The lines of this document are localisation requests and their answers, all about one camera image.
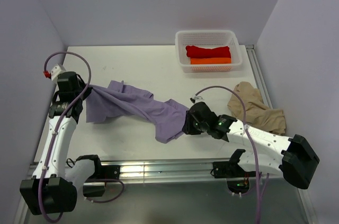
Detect lilac t shirt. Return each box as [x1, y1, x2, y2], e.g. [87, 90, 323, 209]
[86, 80, 188, 144]

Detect white plastic basket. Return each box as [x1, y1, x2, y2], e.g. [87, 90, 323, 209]
[175, 30, 243, 73]

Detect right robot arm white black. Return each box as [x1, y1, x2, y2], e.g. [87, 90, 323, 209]
[182, 102, 320, 190]

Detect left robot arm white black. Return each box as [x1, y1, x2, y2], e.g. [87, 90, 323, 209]
[20, 71, 103, 215]

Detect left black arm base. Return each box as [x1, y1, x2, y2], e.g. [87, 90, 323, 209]
[83, 165, 120, 198]

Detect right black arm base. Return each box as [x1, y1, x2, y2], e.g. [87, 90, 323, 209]
[210, 161, 256, 179]

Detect rolled orange t shirt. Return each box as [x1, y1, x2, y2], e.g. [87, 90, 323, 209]
[190, 58, 231, 65]

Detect beige t shirt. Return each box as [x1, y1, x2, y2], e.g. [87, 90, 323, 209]
[228, 82, 287, 135]

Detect rolled red t shirt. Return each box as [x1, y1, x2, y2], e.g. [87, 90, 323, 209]
[185, 46, 231, 58]

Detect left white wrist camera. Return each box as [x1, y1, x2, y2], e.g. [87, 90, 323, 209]
[43, 64, 66, 84]

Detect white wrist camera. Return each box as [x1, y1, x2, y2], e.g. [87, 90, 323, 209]
[190, 95, 204, 104]
[43, 64, 66, 84]

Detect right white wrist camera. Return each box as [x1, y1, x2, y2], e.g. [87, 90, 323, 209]
[190, 95, 204, 104]

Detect aluminium frame rails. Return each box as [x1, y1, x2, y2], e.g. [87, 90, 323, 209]
[13, 44, 318, 224]

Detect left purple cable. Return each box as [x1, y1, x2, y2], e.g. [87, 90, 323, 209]
[38, 51, 125, 222]

